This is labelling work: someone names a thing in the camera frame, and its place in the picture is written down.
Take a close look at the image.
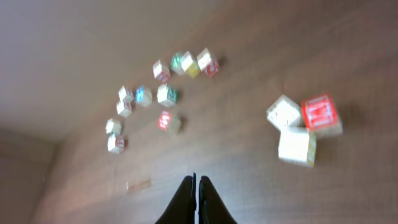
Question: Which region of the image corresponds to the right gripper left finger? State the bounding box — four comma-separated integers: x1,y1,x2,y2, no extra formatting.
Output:
155,173,197,224

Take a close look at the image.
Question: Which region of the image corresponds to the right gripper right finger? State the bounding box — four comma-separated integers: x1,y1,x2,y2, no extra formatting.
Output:
198,176,237,224

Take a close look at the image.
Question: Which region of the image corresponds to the red letter A block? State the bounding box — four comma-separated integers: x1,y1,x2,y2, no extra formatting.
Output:
108,134,125,154

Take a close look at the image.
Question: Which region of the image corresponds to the wooden block teal side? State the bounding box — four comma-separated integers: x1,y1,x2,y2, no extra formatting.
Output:
278,127,317,167

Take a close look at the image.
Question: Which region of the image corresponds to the plain wooden block red side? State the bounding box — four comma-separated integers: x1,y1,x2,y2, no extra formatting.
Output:
266,95,303,131

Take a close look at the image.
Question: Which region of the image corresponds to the red letter M block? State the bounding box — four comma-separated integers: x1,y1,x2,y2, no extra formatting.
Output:
300,93,343,139

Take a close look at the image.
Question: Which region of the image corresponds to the red letter U block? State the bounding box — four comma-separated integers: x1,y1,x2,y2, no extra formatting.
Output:
158,111,182,134

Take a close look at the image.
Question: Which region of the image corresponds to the wooden block green side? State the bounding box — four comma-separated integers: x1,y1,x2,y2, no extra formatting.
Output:
105,118,123,134

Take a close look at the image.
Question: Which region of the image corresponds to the wooden block with picture centre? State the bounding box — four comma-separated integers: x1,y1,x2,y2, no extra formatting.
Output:
157,83,178,107

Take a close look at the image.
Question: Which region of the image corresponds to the wooden block with tree picture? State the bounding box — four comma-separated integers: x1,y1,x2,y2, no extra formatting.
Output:
116,101,132,118

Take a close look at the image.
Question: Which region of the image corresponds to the blue letter P block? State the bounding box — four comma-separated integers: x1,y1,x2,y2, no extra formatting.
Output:
135,85,152,107

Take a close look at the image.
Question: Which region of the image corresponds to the plain wooden block top left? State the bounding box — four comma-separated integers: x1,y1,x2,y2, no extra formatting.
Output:
118,86,134,103

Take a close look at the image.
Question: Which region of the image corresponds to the wooden block red side top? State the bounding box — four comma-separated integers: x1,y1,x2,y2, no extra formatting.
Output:
153,60,171,83

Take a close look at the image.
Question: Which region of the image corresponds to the wooden block red side right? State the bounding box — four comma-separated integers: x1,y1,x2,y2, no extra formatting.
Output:
197,48,220,77

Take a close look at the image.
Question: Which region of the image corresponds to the wooden block yellow side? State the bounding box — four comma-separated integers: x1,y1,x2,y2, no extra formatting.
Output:
181,51,201,78

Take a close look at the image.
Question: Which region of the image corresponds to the green letter N block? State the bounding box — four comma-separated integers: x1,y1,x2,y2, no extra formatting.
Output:
170,52,185,75

